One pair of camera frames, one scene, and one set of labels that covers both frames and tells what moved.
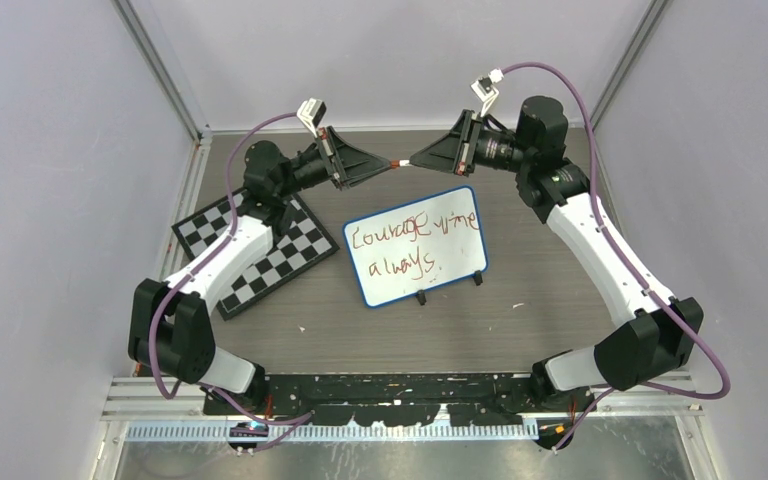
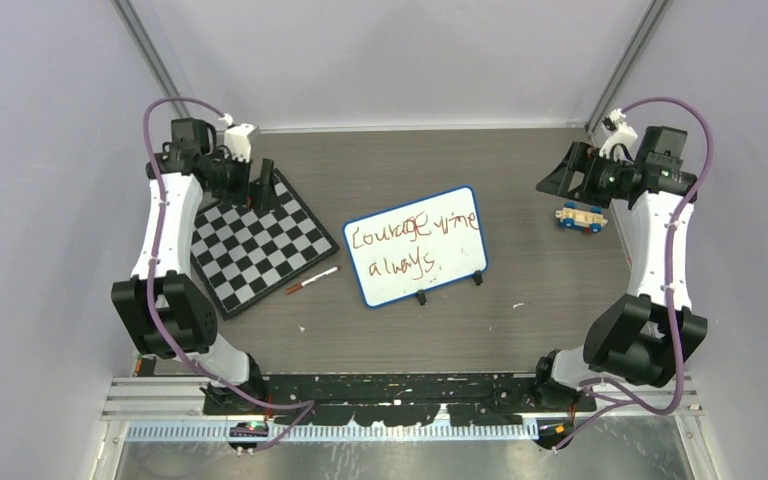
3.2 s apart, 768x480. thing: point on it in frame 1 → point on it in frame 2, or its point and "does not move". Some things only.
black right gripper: (452, 151) → (582, 158)
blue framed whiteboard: (418, 246) does not move
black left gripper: (354, 166) → (262, 196)
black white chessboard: (304, 245) does not move
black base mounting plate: (398, 398) does not move
